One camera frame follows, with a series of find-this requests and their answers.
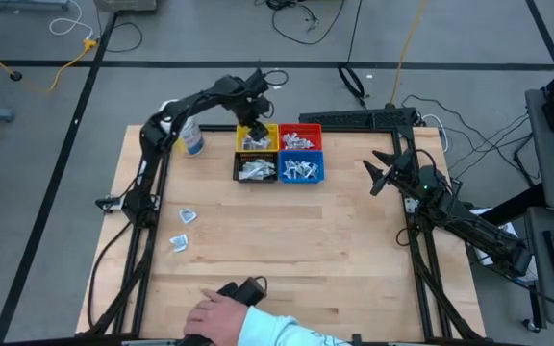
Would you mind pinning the red slotted plastic basket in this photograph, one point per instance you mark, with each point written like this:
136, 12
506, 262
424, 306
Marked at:
301, 129

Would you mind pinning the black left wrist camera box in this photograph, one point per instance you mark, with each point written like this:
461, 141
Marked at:
257, 81

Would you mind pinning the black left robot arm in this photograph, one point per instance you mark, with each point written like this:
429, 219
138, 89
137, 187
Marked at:
161, 125

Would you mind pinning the white yellow wipes canister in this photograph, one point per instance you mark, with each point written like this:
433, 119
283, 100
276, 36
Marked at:
193, 137

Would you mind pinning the blue slotted plastic basket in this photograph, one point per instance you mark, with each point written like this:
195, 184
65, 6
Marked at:
301, 155

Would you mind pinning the white square wipe packet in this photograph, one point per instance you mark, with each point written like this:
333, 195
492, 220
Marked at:
289, 169
188, 216
259, 145
179, 242
267, 143
248, 144
312, 170
301, 169

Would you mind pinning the white frame bracket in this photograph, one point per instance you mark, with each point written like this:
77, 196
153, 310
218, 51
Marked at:
410, 205

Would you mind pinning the yellow slotted plastic basket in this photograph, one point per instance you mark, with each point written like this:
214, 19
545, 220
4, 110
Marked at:
258, 130

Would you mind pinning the black desk support beam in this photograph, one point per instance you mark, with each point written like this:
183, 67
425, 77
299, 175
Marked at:
512, 209

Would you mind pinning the black handheld device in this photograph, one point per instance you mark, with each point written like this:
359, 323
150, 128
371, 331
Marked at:
248, 290

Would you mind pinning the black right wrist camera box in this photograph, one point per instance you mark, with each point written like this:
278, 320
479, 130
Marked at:
404, 163

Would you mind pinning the black slotted plastic basket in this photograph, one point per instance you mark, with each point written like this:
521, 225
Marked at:
238, 156

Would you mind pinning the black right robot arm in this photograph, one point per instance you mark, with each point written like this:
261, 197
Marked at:
474, 226

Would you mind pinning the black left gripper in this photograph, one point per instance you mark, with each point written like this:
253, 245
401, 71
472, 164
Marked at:
253, 110

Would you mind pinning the person's forearm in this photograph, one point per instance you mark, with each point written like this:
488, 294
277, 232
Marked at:
286, 331

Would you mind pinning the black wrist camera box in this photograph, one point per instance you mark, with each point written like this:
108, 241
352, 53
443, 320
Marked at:
404, 163
257, 81

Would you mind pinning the black round floor cap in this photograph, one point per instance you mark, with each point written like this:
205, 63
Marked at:
16, 76

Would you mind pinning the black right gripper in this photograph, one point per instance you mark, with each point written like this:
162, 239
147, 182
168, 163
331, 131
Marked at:
402, 175

